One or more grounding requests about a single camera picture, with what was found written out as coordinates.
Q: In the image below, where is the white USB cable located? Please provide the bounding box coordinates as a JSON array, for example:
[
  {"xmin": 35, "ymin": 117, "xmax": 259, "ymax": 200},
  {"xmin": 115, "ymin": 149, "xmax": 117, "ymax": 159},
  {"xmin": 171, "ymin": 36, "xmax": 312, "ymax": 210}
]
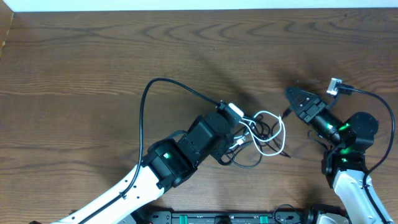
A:
[{"xmin": 228, "ymin": 110, "xmax": 286, "ymax": 157}]

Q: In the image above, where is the black USB cable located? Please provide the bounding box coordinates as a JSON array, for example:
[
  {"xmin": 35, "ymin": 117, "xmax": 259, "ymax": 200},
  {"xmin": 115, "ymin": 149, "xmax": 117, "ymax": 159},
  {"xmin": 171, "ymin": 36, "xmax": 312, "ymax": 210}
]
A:
[{"xmin": 217, "ymin": 107, "xmax": 293, "ymax": 169}]

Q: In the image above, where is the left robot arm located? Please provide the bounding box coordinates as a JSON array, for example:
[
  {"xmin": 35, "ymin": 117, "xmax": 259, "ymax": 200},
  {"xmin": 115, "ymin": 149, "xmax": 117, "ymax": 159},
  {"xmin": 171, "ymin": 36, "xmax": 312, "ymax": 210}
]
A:
[{"xmin": 59, "ymin": 110, "xmax": 243, "ymax": 223}]

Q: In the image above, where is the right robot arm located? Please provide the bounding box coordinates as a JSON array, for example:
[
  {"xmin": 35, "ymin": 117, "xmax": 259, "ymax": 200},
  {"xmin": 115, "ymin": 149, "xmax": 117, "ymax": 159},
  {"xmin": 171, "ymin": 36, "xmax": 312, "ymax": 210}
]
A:
[{"xmin": 285, "ymin": 86, "xmax": 393, "ymax": 223}]

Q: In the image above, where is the right camera black cable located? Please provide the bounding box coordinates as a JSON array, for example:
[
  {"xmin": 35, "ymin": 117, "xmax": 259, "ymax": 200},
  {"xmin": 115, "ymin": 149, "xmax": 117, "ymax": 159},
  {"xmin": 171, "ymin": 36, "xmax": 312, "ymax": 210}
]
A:
[{"xmin": 338, "ymin": 85, "xmax": 396, "ymax": 224}]

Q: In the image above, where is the camera black cable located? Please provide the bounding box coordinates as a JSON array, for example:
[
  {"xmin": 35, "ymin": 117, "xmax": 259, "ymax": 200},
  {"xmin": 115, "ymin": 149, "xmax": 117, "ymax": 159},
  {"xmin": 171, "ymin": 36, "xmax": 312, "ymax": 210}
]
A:
[
  {"xmin": 338, "ymin": 85, "xmax": 396, "ymax": 224},
  {"xmin": 77, "ymin": 77, "xmax": 223, "ymax": 224}
]

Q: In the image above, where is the left camera black cable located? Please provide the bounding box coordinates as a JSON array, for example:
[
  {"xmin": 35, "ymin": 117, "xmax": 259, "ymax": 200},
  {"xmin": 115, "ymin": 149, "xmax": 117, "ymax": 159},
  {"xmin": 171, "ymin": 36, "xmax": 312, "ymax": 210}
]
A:
[{"xmin": 77, "ymin": 77, "xmax": 223, "ymax": 224}]

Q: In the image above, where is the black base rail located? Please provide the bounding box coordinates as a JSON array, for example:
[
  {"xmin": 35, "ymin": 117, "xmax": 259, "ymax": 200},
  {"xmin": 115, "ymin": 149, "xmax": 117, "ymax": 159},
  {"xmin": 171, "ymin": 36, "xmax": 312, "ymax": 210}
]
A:
[{"xmin": 131, "ymin": 204, "xmax": 351, "ymax": 224}]

